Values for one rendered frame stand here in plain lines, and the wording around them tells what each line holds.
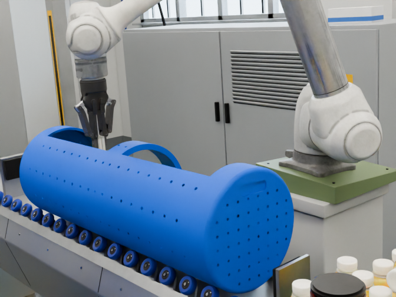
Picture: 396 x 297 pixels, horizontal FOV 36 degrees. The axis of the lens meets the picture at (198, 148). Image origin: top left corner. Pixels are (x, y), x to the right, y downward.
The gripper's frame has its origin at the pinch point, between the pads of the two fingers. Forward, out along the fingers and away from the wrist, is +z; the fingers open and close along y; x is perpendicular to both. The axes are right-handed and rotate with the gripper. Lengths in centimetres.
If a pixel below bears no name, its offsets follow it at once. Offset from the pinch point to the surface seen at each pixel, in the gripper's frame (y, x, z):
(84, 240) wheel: 11.5, 5.6, 23.5
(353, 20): -167, -29, -26
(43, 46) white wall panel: -208, -441, -7
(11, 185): 3, -61, 22
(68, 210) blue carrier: 13.8, 2.3, 14.9
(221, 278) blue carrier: 10, 61, 18
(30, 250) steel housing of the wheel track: 14.0, -26.3, 34.5
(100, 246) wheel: 11.3, 13.6, 23.2
